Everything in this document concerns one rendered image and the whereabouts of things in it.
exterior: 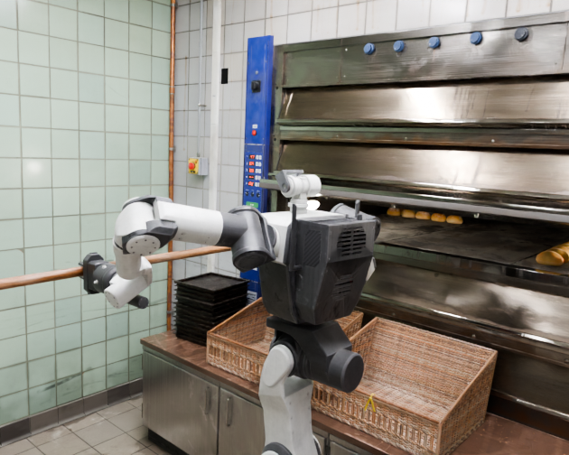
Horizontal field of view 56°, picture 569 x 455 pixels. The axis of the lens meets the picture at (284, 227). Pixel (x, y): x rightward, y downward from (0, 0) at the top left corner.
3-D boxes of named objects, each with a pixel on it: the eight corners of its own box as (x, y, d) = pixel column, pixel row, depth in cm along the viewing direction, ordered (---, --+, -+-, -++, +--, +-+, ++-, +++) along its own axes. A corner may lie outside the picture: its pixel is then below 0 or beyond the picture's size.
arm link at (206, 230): (138, 224, 117) (227, 237, 130) (133, 182, 125) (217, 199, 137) (121, 255, 124) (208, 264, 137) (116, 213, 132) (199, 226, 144)
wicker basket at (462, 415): (371, 372, 246) (376, 314, 242) (493, 416, 209) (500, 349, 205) (304, 407, 210) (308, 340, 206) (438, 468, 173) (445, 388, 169)
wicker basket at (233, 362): (271, 337, 285) (274, 287, 281) (362, 368, 250) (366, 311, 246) (203, 363, 248) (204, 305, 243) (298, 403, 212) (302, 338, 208)
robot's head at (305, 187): (320, 205, 159) (321, 175, 157) (295, 206, 152) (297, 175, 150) (303, 202, 163) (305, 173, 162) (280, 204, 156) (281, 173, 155)
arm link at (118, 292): (88, 281, 146) (111, 289, 138) (119, 258, 152) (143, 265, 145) (106, 312, 151) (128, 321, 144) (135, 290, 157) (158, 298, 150)
